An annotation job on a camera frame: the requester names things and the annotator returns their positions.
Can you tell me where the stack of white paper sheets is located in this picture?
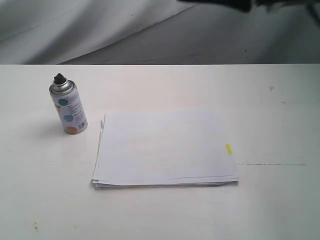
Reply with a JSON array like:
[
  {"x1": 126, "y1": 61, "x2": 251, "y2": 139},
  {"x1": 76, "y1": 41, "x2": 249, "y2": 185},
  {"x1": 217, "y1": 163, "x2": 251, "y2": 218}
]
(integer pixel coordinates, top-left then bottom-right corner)
[{"x1": 92, "y1": 108, "x2": 239, "y2": 188}]

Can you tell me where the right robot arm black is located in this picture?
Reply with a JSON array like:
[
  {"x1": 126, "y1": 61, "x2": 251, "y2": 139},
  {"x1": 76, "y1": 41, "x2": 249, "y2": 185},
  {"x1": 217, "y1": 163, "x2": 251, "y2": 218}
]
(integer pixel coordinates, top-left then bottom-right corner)
[{"x1": 181, "y1": 0, "x2": 320, "y2": 13}]

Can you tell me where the grey backdrop cloth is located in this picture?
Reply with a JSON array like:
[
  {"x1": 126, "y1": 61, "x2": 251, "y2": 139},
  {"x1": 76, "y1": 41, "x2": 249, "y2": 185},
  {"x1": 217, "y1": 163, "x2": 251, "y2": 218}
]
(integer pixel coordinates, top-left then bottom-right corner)
[{"x1": 0, "y1": 0, "x2": 320, "y2": 65}]

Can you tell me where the white dotted spray paint can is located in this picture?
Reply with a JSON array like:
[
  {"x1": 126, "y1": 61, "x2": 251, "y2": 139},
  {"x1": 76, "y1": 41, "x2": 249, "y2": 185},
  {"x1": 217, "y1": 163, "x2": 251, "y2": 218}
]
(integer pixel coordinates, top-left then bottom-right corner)
[{"x1": 49, "y1": 73, "x2": 88, "y2": 135}]

